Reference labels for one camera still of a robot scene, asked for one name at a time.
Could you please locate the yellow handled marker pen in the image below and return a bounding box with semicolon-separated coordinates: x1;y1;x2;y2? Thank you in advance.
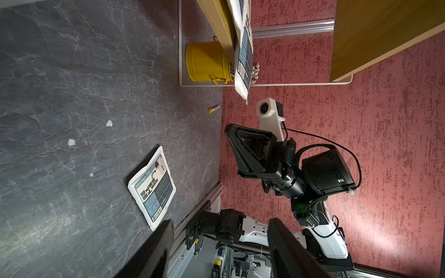
207;105;221;114

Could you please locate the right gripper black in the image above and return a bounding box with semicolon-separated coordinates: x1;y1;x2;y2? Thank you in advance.
224;124;308;199

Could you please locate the wooden two-tier shelf white frame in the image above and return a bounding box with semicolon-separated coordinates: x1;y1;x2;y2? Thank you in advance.
178;0;445;88

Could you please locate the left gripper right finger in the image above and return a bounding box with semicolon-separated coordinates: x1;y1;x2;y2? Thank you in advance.
267;218;329;278

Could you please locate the right corner aluminium post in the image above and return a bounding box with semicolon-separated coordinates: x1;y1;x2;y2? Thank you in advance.
252;19;335;39

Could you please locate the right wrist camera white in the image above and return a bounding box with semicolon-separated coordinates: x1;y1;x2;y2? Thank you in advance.
256;98;285;141

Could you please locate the yellow pen cup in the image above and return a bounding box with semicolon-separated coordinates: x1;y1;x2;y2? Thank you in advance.
185;36;234;85

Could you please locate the grey-blue coffee bag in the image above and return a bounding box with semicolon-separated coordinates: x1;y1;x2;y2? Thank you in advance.
127;146;176;231
227;0;253;104

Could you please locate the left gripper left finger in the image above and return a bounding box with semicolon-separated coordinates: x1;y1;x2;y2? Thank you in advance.
115;220;174;278

